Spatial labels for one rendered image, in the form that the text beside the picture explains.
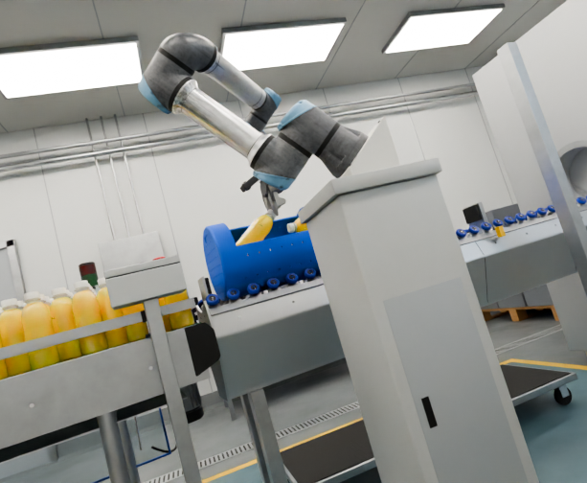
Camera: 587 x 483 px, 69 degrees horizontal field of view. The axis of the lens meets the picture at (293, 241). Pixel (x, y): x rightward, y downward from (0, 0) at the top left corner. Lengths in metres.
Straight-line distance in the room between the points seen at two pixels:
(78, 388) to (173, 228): 3.76
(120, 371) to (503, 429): 1.02
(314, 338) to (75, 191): 4.02
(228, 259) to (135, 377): 0.47
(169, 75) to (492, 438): 1.28
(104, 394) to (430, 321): 0.89
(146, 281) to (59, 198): 4.03
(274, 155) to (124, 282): 0.54
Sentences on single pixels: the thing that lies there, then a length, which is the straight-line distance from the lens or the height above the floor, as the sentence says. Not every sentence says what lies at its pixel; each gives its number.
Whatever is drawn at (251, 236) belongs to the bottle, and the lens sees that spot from 1.56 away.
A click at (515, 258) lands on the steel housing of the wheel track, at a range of 2.17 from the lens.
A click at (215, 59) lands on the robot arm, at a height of 1.64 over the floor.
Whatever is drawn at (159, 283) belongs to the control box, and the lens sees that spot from 1.23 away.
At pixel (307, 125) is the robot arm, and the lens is 1.24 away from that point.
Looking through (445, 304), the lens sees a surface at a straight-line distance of 1.15.
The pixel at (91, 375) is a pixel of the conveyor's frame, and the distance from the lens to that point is 1.34.
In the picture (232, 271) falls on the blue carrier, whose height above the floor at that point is 1.04.
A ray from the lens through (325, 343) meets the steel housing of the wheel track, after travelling 1.60.
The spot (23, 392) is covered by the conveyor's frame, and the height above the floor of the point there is 0.85.
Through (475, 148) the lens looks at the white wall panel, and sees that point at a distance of 6.70.
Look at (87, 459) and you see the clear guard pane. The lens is 1.88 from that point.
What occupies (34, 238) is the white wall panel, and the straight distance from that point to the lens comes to 5.17.
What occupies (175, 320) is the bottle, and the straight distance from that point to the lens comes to 1.37.
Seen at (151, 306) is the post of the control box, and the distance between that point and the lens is 1.25.
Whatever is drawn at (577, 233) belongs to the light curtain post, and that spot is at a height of 0.83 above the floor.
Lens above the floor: 0.90
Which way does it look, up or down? 7 degrees up
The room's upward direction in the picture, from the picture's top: 16 degrees counter-clockwise
